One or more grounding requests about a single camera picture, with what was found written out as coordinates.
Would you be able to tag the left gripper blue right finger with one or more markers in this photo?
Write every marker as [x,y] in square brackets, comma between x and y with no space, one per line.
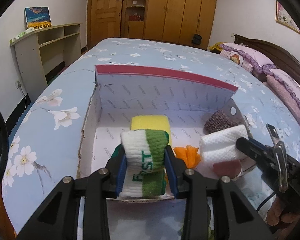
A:
[177,173]

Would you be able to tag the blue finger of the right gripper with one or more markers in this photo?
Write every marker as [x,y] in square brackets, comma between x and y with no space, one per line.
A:
[255,150]

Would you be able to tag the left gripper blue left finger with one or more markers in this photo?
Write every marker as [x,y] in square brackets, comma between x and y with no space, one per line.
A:
[114,175]

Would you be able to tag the orange fabric pouch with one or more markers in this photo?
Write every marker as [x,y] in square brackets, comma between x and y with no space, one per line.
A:
[186,157]

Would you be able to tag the pink makeup sponge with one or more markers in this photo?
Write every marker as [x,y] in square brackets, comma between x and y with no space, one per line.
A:
[227,168]

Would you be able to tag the white waffle towel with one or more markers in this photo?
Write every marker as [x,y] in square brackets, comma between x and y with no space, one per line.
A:
[220,146]

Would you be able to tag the yellow foam sponge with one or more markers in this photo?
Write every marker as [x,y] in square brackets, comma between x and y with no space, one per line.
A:
[155,122]

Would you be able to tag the purple knitted cloth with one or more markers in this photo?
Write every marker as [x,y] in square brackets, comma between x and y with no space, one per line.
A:
[218,121]

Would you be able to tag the green satin ribbon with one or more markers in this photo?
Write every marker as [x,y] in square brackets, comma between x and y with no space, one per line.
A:
[210,233]

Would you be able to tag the person's right hand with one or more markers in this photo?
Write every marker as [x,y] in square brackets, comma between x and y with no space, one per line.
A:
[275,214]

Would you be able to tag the black smartphone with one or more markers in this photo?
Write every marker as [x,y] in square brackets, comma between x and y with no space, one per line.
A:
[273,134]

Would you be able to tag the pink cardboard box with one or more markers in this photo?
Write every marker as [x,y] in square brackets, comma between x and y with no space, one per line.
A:
[137,97]

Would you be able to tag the floral blue bed sheet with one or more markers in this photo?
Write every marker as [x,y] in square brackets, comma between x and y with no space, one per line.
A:
[67,132]

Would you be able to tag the pink ruffled pillow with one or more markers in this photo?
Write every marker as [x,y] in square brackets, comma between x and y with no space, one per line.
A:
[260,62]

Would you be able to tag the dark wooden headboard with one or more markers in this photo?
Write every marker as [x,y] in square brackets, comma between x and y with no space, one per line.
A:
[279,56]

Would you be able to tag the cartoon print pillow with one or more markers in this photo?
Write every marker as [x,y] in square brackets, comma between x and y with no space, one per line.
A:
[238,59]

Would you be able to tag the black bag on wardrobe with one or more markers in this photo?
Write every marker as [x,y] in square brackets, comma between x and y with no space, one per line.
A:
[196,40]

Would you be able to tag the beige open bookshelf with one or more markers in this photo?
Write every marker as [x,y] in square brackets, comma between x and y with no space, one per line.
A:
[42,50]

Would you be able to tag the wooden door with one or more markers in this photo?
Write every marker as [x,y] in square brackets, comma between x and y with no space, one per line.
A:
[103,20]

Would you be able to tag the wooden wardrobe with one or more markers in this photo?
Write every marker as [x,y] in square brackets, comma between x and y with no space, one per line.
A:
[172,21]

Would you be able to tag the green white box on shelf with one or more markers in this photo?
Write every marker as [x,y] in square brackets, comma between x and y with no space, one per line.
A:
[20,35]

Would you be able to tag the blue yellow painting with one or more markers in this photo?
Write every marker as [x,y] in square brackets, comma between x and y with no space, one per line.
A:
[37,17]

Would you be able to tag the wall power socket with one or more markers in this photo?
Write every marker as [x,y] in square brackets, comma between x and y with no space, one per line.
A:
[18,84]

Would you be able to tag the framed wall picture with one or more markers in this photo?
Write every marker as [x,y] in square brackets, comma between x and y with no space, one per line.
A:
[282,17]

